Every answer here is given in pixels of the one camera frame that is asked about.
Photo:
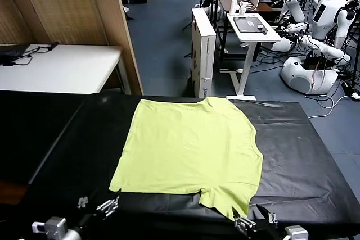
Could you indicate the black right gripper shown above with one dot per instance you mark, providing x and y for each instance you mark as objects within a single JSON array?
[{"x": 264, "y": 231}]

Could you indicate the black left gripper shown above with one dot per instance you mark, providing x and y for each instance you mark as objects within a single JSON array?
[{"x": 88, "y": 221}]

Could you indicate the yellow-green t-shirt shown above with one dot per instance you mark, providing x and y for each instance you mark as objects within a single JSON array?
[{"x": 185, "y": 150}]

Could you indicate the black cloth table cover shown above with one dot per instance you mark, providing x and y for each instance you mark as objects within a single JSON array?
[
  {"x": 295, "y": 153},
  {"x": 28, "y": 127}
]

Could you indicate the white folding table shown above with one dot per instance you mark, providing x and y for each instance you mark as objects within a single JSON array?
[{"x": 62, "y": 65}]

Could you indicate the black power strip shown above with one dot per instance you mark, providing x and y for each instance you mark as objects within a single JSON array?
[{"x": 347, "y": 86}]

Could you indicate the flat black device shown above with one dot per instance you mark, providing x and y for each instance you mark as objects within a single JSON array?
[{"x": 9, "y": 54}]

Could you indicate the tall white cardboard box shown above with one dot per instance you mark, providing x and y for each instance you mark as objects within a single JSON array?
[{"x": 204, "y": 54}]

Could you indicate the white standing desk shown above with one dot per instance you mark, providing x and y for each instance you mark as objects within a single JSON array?
[{"x": 253, "y": 36}]

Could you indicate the small black desk gadget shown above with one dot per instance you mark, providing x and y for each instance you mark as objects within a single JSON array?
[{"x": 263, "y": 28}]

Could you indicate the grey closed laptop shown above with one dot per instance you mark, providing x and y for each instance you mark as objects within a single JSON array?
[{"x": 249, "y": 24}]

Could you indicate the wooden partition screen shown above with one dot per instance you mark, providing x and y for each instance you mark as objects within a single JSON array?
[{"x": 70, "y": 6}]

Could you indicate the white cup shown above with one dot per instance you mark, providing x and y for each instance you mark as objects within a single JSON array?
[{"x": 243, "y": 9}]

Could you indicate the black tripod stand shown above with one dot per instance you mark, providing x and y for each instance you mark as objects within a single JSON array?
[{"x": 215, "y": 12}]

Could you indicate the white humanoid robot with base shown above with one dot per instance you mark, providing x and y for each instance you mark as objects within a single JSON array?
[{"x": 326, "y": 15}]

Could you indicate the white drink bottle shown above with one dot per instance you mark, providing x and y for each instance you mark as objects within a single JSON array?
[{"x": 233, "y": 5}]

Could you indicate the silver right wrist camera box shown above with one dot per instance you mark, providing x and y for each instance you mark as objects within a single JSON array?
[{"x": 296, "y": 233}]

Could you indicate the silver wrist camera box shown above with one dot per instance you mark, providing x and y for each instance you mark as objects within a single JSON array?
[
  {"x": 53, "y": 226},
  {"x": 296, "y": 233}
]

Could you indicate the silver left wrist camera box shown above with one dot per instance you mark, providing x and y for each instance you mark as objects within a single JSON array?
[{"x": 53, "y": 226}]

